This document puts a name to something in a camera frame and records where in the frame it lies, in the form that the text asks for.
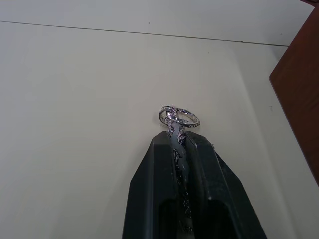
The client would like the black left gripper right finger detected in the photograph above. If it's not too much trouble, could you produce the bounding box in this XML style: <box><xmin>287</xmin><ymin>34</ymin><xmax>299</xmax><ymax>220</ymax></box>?
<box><xmin>182</xmin><ymin>131</ymin><xmax>268</xmax><ymax>239</ymax></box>

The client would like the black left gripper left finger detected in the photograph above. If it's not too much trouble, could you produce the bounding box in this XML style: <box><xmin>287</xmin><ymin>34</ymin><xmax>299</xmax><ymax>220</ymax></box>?
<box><xmin>121</xmin><ymin>131</ymin><xmax>186</xmax><ymax>239</ymax></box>

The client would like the silver chain with ring pendants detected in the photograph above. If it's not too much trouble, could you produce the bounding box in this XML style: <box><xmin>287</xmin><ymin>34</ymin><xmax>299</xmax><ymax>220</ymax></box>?
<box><xmin>158</xmin><ymin>104</ymin><xmax>201</xmax><ymax>239</ymax></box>

